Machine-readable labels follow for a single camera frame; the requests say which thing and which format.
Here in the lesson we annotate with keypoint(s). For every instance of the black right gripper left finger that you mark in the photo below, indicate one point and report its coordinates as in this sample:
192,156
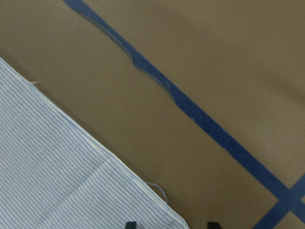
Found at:
131,225

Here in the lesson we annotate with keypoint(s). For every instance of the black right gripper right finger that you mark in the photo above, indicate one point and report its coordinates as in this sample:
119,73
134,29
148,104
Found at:
213,225

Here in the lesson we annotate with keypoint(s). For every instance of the blue striped button shirt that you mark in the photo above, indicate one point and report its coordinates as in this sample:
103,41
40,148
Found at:
55,175

